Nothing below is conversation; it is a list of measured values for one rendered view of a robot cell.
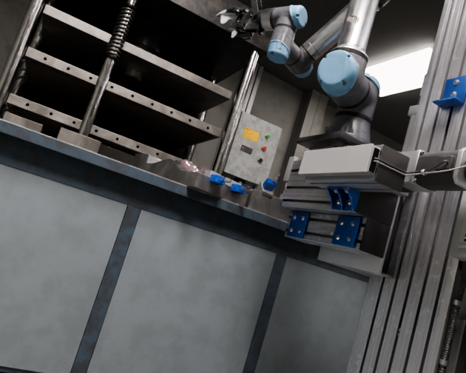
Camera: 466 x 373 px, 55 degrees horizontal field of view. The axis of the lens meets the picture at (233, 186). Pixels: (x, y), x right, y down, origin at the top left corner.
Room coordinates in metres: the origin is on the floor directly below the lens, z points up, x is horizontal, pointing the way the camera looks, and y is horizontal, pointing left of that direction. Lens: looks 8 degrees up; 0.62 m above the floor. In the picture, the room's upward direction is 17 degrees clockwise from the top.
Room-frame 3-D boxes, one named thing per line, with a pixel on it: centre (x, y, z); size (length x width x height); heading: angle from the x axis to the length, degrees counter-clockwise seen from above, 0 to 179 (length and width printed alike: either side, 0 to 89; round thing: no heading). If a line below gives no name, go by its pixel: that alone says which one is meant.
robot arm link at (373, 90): (1.35, -0.30, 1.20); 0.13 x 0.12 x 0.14; 142
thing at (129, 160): (2.57, 0.71, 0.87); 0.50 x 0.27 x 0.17; 23
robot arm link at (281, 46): (1.43, -0.02, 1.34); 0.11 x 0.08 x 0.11; 142
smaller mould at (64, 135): (1.72, 0.63, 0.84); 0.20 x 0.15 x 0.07; 23
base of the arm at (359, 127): (1.36, -0.30, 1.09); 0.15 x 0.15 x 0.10
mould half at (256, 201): (2.05, -0.10, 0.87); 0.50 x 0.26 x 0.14; 23
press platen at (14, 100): (2.67, 0.81, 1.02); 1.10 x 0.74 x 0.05; 113
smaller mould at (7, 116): (1.67, 0.83, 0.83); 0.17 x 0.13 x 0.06; 23
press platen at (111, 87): (2.67, 0.81, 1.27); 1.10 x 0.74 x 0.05; 113
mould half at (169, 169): (1.83, 0.19, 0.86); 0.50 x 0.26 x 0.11; 40
